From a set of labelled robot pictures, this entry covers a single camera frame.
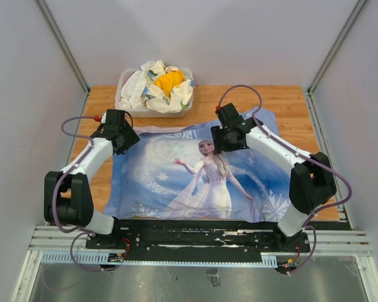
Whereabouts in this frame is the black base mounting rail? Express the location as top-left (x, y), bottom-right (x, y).
top-left (86, 219), bottom-right (311, 263)

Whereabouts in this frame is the yellow orange cloth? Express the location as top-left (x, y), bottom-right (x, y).
top-left (154, 70), bottom-right (185, 97)

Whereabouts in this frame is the white crumpled cloth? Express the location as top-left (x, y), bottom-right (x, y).
top-left (118, 70), bottom-right (147, 109)

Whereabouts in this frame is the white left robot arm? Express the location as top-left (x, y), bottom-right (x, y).
top-left (43, 109), bottom-right (140, 249)

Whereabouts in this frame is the right aluminium frame post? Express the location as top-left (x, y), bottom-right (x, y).
top-left (306, 0), bottom-right (370, 95)

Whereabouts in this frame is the left aluminium frame post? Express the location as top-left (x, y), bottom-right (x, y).
top-left (34, 0), bottom-right (91, 95)

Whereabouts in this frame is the white slotted cable duct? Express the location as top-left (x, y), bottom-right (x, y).
top-left (40, 251), bottom-right (278, 268)

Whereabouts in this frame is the aluminium frame post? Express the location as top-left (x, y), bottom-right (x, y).
top-left (34, 0), bottom-right (91, 95)
top-left (306, 0), bottom-right (370, 95)

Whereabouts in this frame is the pink blue printed pillowcase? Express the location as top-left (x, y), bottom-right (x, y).
top-left (105, 121), bottom-right (290, 222)

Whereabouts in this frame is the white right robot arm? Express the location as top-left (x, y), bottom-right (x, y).
top-left (210, 103), bottom-right (337, 252)

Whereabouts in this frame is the cream floral printed cloth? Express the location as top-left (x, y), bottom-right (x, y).
top-left (140, 60), bottom-right (195, 114)

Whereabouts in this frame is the translucent plastic bin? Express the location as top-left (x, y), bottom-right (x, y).
top-left (114, 66), bottom-right (195, 119)

